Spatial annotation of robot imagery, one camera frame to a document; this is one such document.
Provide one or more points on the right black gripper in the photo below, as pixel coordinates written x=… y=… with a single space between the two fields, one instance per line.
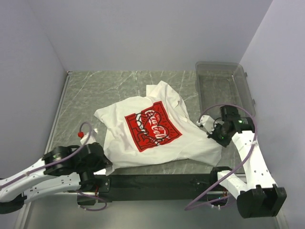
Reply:
x=224 y=143

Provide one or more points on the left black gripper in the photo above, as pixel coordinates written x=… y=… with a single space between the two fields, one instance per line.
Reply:
x=104 y=163

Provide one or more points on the white t-shirt red print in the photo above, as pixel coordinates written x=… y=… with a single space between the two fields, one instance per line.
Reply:
x=152 y=130

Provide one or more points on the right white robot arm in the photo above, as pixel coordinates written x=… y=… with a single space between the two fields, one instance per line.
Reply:
x=259 y=196

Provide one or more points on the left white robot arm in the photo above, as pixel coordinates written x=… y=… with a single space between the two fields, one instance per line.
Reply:
x=64 y=169

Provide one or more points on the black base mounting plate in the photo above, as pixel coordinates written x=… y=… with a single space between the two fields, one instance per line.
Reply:
x=150 y=187

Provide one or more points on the clear plastic bin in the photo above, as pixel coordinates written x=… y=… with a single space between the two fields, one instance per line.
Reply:
x=222 y=83

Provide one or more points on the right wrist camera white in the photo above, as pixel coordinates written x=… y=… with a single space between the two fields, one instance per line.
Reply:
x=207 y=122

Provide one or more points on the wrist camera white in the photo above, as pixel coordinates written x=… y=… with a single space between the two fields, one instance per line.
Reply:
x=207 y=122
x=86 y=138

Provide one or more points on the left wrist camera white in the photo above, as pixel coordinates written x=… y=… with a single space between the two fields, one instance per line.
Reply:
x=86 y=138

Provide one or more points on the aluminium frame rail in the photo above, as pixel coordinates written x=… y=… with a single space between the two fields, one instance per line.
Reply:
x=85 y=92

